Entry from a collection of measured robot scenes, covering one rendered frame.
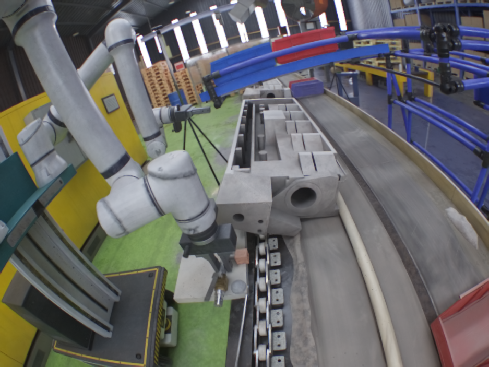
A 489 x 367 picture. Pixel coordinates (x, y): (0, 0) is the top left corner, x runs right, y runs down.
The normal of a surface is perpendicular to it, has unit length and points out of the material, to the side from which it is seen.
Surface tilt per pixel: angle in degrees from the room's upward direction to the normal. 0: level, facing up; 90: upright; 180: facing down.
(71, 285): 90
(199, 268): 0
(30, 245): 90
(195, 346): 0
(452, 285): 0
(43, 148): 90
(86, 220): 90
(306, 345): 41
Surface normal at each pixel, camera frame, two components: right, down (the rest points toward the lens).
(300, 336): -0.57, -0.67
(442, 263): -0.25, -0.81
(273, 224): -0.04, 0.56
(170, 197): 0.43, 0.33
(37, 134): 0.94, -0.06
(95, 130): 0.76, 0.11
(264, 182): 0.15, -0.60
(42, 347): 0.97, -0.18
